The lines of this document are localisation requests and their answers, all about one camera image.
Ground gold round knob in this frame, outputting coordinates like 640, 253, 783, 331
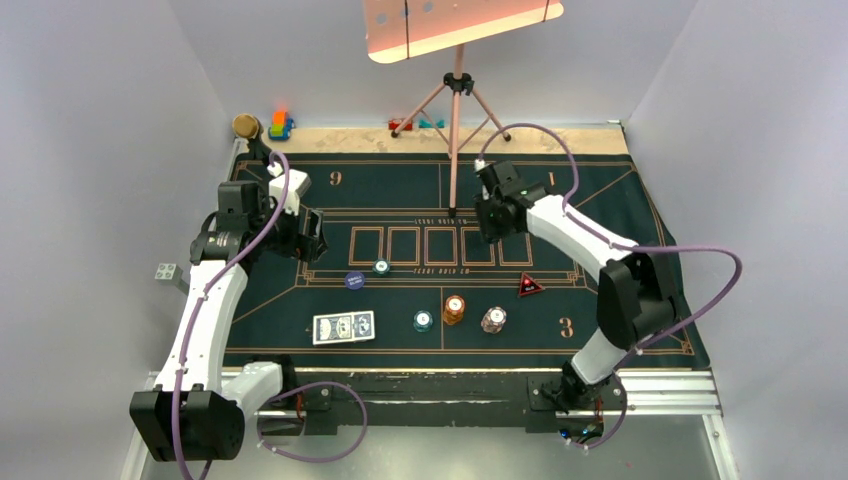
231, 113, 263, 140

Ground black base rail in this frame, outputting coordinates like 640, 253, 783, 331
260, 369, 624, 435

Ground blue small blind button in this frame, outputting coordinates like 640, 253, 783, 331
344, 271, 366, 290

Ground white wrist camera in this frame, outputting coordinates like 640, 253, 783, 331
266, 164, 311, 216
474, 158, 490, 200

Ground red toy block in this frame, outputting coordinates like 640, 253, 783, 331
388, 118, 414, 131

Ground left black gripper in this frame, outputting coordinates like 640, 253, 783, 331
249, 192, 326, 262

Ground dark green poker mat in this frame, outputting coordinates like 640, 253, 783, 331
222, 153, 711, 371

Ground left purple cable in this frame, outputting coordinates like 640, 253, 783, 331
170, 150, 368, 480

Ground pink music stand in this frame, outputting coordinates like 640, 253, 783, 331
363, 0, 565, 218

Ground pink poker chip stack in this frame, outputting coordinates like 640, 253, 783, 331
481, 306, 507, 334

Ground green poker chip stack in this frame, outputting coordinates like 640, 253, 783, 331
413, 310, 434, 333

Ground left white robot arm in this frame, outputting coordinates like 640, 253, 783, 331
129, 171, 327, 462

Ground blue playing card deck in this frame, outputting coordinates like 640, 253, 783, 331
312, 310, 376, 346

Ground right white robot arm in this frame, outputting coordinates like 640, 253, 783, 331
474, 159, 679, 411

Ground red triangular dealer button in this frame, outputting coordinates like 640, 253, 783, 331
518, 272, 545, 298

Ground colourful toy block stack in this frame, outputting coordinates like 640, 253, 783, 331
268, 110, 294, 141

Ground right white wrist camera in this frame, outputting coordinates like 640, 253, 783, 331
474, 158, 490, 200

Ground orange poker chip stack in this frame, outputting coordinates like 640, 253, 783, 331
442, 295, 465, 325

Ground teal toy block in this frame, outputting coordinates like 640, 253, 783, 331
418, 119, 445, 129

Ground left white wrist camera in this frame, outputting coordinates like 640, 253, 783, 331
266, 164, 311, 216

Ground grey lego block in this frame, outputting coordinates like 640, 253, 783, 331
154, 263, 190, 295

